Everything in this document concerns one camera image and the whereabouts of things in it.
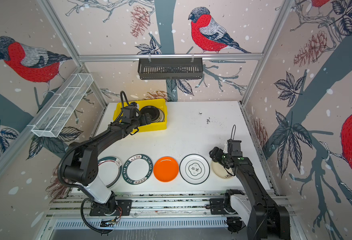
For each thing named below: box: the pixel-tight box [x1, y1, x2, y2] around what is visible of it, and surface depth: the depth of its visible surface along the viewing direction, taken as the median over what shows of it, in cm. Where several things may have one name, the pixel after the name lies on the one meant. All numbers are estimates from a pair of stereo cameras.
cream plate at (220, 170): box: [211, 160, 234, 179], surface depth 85 cm
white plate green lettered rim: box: [122, 154, 153, 185], surface depth 88 cm
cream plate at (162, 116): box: [157, 108, 165, 123], surface depth 109 cm
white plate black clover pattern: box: [179, 153, 211, 185], surface depth 87 cm
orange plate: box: [153, 156, 179, 183], surface depth 88 cm
